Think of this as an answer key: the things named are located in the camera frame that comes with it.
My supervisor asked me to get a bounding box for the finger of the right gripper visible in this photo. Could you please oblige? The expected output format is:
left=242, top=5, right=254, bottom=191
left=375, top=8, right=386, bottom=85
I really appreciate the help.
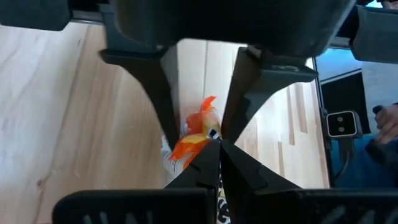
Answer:
left=221, top=46, right=318, bottom=143
left=99, top=46, right=181, bottom=149

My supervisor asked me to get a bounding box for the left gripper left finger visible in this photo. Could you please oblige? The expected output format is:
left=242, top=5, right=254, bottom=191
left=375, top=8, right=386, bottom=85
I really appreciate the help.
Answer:
left=52, top=139, right=220, bottom=224

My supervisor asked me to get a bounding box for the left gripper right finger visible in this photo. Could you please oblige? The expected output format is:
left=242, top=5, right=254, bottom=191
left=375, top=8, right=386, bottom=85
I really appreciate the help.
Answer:
left=220, top=139, right=398, bottom=224

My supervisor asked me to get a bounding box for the orange Maruchan ramen packet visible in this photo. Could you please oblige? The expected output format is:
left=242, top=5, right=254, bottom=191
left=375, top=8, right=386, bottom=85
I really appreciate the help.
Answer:
left=161, top=95, right=233, bottom=224

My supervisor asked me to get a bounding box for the person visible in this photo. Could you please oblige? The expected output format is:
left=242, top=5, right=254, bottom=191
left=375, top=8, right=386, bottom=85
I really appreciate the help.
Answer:
left=331, top=102, right=398, bottom=189

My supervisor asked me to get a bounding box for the person's hand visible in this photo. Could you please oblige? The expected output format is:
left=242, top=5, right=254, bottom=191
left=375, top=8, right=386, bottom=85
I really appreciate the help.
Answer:
left=374, top=104, right=398, bottom=146

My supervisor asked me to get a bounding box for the small square black camera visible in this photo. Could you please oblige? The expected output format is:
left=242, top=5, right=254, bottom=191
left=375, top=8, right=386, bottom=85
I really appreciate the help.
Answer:
left=325, top=110, right=363, bottom=139

